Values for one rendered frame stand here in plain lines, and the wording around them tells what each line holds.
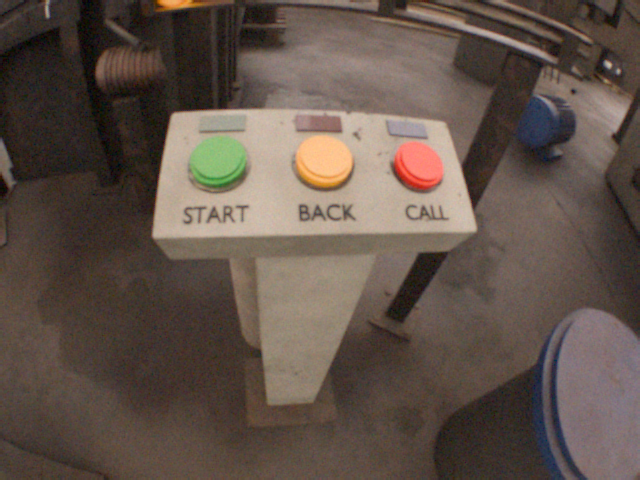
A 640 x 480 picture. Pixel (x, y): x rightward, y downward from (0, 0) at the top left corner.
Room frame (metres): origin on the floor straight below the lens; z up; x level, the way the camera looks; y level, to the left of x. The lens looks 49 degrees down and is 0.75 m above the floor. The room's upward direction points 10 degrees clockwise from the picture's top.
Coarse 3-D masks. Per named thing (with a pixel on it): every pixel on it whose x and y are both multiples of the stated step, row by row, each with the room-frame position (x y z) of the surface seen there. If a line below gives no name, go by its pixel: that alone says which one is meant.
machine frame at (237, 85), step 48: (0, 0) 0.72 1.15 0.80; (48, 0) 0.78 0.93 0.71; (96, 0) 0.83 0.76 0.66; (48, 48) 0.77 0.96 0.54; (96, 48) 0.82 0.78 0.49; (192, 48) 0.90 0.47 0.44; (0, 96) 0.69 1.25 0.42; (48, 96) 0.76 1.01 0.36; (240, 96) 1.34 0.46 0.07; (48, 144) 0.74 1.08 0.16
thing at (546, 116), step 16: (544, 96) 1.67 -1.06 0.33; (528, 112) 1.58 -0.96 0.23; (544, 112) 1.51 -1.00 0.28; (560, 112) 1.60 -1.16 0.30; (528, 128) 1.55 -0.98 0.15; (544, 128) 1.48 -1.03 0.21; (560, 128) 1.53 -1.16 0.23; (576, 128) 1.66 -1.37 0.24; (528, 144) 1.53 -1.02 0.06; (544, 144) 1.47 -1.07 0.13; (544, 160) 1.52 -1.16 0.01
